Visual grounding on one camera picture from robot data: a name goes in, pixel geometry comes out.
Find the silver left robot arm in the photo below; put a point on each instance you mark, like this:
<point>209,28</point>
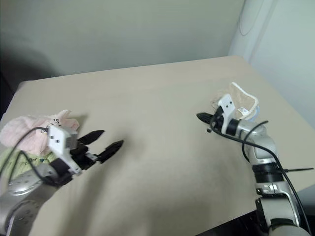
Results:
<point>22,194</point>

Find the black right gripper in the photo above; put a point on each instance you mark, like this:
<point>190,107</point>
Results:
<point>217,121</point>

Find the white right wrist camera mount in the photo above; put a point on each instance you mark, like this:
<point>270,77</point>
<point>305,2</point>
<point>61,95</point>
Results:
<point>227,104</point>

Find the green towel with white trim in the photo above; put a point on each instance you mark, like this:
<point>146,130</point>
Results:
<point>14,162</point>

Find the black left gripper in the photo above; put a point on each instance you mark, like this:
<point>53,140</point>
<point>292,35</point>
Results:
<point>83,157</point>

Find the beige cloth with white trim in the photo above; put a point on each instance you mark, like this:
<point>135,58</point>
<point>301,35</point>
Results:
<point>243,99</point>

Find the pink towel with white trim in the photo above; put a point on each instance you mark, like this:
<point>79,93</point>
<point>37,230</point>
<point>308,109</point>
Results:
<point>22,132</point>

